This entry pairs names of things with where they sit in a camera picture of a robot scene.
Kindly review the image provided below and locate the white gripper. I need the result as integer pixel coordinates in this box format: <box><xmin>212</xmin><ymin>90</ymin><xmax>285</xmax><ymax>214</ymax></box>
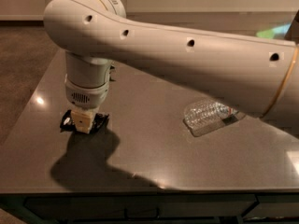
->
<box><xmin>64</xmin><ymin>77</ymin><xmax>109</xmax><ymax>133</ymax></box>

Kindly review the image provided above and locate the black rxbar chocolate wrapper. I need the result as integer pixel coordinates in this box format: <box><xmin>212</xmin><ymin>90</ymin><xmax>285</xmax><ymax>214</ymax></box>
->
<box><xmin>60</xmin><ymin>110</ymin><xmax>109</xmax><ymax>133</ymax></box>

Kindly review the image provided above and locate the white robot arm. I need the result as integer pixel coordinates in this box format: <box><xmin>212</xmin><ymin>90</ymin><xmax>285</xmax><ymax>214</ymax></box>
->
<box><xmin>44</xmin><ymin>0</ymin><xmax>299</xmax><ymax>135</ymax></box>

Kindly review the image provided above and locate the clear plastic water bottle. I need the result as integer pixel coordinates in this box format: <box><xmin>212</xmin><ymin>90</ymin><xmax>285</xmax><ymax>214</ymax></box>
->
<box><xmin>183</xmin><ymin>99</ymin><xmax>246</xmax><ymax>131</ymax></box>

